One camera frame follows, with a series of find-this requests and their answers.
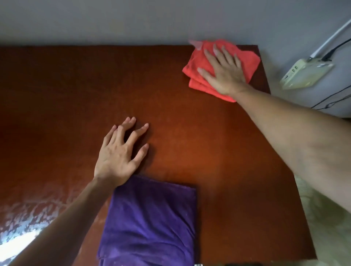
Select person's left hand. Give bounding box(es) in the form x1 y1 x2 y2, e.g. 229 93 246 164
94 117 150 188

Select person's right hand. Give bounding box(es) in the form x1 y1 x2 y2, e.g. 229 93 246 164
197 44 247 96

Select red microfibre cloth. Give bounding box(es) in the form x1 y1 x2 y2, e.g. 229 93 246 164
182 39 261 103

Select person's left forearm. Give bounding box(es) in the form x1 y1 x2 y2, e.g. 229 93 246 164
7 177 129 266

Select person's right forearm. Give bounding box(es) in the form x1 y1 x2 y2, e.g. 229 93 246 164
230 83 351 215

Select purple folded cloth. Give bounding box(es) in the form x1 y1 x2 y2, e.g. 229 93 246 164
97 175 197 266

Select white power strip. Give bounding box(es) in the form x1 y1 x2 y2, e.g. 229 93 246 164
280 58 334 90

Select black plug with cable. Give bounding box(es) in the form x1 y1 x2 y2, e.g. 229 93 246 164
321 38 351 61

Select white power cable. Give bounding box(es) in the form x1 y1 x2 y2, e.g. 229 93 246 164
309 18 351 60

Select thin black cable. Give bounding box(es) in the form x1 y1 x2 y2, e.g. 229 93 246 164
311 85 351 111

